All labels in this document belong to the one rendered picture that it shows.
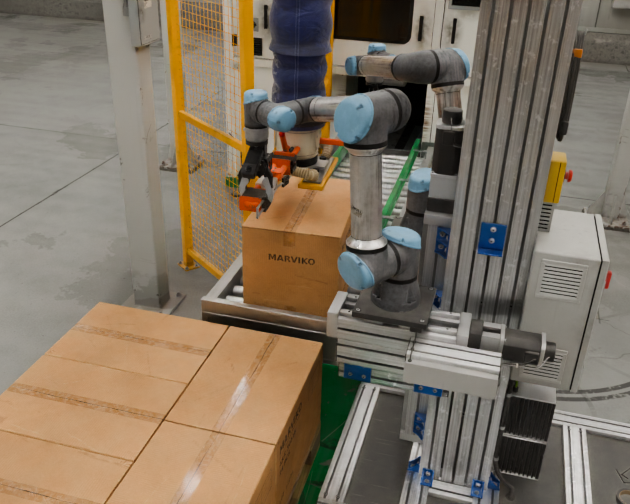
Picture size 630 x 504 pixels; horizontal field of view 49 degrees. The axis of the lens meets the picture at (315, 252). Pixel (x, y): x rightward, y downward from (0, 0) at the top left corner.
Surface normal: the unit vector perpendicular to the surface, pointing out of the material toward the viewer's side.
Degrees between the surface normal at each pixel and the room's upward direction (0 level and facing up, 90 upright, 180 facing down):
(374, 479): 0
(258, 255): 90
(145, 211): 90
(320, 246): 90
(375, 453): 0
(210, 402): 0
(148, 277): 90
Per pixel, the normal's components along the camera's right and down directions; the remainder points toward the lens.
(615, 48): -0.26, 0.44
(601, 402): 0.03, -0.88
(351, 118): -0.75, 0.16
